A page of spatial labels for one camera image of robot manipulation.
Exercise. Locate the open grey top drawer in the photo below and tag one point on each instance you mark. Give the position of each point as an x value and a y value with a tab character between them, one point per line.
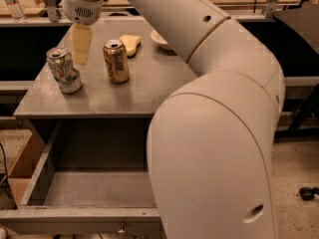
92	177

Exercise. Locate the green white 7up can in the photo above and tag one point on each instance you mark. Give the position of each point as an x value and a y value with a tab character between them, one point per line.
60	63

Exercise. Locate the gold brown soda can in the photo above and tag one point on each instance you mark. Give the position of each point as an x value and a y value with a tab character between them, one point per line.
115	55

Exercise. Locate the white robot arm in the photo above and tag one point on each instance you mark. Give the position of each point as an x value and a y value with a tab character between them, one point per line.
210	142

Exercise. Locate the white paper bowl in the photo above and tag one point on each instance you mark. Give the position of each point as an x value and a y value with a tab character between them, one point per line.
156	37

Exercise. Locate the black caster wheel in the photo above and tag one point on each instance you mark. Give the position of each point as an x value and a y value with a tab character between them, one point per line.
308	193

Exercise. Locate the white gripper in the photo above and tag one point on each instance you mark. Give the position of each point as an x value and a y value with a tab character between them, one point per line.
81	11

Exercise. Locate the yellow sponge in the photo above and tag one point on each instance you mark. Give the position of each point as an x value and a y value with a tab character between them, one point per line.
131	43

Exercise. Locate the clear plastic water bottle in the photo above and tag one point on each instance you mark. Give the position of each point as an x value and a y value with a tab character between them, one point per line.
16	10

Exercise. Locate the black table leg frame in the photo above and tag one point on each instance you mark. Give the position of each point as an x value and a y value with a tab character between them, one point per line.
304	120

